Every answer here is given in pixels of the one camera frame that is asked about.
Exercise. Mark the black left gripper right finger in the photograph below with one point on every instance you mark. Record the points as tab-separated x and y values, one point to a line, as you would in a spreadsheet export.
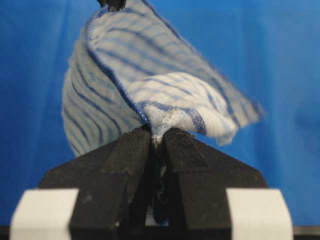
213	196

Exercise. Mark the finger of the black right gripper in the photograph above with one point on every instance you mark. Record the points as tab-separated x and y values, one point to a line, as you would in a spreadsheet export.
113	5

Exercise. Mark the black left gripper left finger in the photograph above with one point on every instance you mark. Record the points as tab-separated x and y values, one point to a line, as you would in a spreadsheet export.
86	198

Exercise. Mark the blue table cloth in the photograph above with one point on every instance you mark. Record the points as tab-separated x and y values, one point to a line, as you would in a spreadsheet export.
270	49

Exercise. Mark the white blue striped towel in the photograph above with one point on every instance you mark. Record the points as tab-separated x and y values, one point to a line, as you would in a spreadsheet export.
130	68

